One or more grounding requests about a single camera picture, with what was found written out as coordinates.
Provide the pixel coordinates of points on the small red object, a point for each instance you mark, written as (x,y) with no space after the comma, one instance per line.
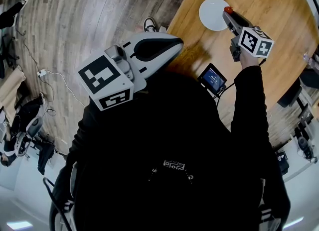
(228,9)

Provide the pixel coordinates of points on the small black screen device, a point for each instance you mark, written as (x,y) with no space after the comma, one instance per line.
(211,77)

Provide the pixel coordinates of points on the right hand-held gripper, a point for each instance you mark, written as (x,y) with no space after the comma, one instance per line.
(249,40)

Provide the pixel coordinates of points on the black chair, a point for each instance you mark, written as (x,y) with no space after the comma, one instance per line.
(290,93)

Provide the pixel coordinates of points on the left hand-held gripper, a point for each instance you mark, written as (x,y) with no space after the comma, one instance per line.
(97,75)

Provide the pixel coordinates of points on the clear plastic bottle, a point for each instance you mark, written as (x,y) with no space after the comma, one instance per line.
(311,59)

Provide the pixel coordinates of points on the white power strip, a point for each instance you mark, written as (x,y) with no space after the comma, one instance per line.
(42,72)

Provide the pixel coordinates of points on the white round plate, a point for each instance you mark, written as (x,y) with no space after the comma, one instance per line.
(211,13)

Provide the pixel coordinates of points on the person's right forearm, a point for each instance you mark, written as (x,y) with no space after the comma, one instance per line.
(249,100)

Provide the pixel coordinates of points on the black and white sneaker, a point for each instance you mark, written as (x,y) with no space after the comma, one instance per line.
(150,26)

